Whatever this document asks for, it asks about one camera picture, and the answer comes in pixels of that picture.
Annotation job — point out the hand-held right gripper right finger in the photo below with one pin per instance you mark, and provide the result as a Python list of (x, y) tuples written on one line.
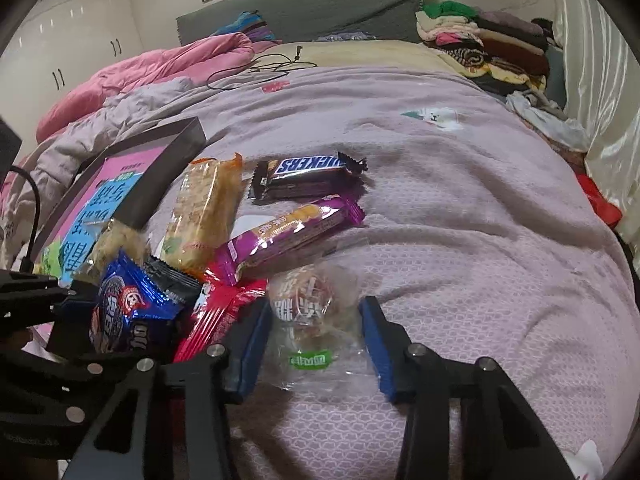
[(377, 350)]

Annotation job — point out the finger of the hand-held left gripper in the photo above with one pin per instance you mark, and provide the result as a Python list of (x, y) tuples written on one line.
[(60, 365), (35, 287)]

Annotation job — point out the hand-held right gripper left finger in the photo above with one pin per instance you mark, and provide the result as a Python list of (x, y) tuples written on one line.
[(250, 350)]

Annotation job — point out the red snack packet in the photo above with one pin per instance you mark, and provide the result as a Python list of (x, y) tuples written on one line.
[(220, 310)]

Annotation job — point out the clear pastry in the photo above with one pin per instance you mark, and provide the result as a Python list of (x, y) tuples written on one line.
[(310, 305)]

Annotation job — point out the blue cookie packet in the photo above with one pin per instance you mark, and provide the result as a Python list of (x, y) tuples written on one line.
[(125, 305)]

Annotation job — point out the clear packet with beige snack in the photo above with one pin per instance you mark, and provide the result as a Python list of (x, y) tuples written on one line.
[(117, 242)]

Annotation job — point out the black snack packet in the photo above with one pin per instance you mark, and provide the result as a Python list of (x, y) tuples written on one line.
[(170, 280)]

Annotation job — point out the purple snack bar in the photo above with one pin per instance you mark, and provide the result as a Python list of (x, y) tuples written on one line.
[(290, 232)]

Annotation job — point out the grey box with pink print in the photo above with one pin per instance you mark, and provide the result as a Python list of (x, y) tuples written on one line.
[(165, 160)]

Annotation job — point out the orange cracker packet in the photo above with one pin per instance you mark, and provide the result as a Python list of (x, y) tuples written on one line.
[(200, 210)]

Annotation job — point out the lilac blanket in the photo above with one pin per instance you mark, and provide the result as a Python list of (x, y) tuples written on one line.
[(450, 210)]

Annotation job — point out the brown chocolate bar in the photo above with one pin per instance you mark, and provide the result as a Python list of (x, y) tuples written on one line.
[(300, 175)]

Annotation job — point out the pink quilt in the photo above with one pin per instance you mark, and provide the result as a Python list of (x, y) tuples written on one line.
[(140, 75)]

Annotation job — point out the white wardrobe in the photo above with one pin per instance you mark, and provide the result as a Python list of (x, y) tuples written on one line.
[(75, 35)]

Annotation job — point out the red bag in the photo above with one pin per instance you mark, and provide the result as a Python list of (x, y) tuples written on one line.
[(600, 205)]

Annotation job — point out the white crumpled cloth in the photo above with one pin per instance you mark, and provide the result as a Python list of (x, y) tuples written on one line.
[(550, 120)]

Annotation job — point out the beige blanket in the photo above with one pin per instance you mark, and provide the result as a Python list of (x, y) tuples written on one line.
[(375, 52)]

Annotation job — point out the dark floral pillow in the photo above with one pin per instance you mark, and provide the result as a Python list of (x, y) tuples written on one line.
[(345, 36)]

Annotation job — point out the blue knit cloth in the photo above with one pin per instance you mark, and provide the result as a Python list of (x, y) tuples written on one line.
[(240, 22)]

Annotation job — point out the pile of folded clothes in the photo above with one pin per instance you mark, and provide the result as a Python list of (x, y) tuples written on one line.
[(500, 40)]

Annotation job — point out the grey headboard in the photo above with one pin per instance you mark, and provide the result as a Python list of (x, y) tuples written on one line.
[(325, 10)]

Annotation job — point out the cream curtain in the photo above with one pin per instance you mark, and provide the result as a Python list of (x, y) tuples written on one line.
[(600, 85)]

